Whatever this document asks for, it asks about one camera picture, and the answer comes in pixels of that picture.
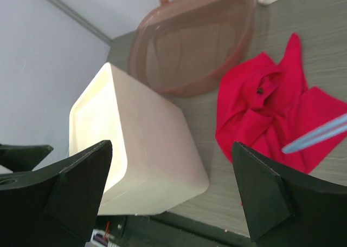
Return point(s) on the red t shirt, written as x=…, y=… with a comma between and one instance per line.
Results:
x=267, y=105

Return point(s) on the brown translucent plastic lid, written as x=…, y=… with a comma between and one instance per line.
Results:
x=183, y=48

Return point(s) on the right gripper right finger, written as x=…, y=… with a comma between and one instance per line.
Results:
x=285, y=207

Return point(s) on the light blue wire hanger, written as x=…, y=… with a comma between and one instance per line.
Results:
x=326, y=131

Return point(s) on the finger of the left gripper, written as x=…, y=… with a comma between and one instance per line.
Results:
x=23, y=158

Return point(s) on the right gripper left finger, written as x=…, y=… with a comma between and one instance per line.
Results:
x=56, y=205

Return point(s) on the white plastic storage box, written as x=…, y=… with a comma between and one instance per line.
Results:
x=155, y=165

